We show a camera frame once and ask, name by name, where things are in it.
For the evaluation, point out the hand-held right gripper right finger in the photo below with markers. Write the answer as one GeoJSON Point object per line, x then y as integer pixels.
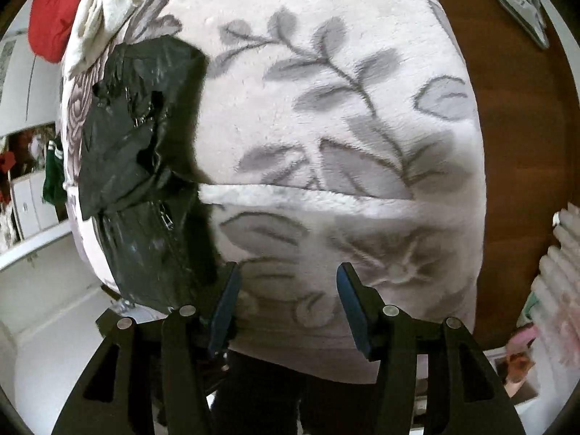
{"type": "Point", "coordinates": [352, 308]}

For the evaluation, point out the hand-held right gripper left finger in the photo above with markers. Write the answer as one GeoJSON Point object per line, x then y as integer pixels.
{"type": "Point", "coordinates": [225, 301]}

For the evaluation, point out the black shiny jacket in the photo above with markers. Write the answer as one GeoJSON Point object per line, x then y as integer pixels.
{"type": "Point", "coordinates": [140, 176]}

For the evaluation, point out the person's dark trouser legs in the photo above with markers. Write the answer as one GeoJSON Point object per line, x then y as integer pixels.
{"type": "Point", "coordinates": [281, 398]}

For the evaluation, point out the floral plush blanket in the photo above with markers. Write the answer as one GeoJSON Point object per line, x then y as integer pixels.
{"type": "Point", "coordinates": [317, 145]}

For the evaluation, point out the white radiator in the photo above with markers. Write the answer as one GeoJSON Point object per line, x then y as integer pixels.
{"type": "Point", "coordinates": [557, 276]}

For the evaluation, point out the green garment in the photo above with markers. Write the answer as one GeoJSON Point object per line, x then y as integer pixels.
{"type": "Point", "coordinates": [54, 176]}

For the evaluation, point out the white cabinet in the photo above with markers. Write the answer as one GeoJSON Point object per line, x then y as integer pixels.
{"type": "Point", "coordinates": [34, 204]}

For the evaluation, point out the red cloth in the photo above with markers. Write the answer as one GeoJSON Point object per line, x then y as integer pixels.
{"type": "Point", "coordinates": [56, 13]}

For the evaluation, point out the pair of grey slippers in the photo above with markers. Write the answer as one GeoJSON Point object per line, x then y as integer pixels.
{"type": "Point", "coordinates": [523, 7]}

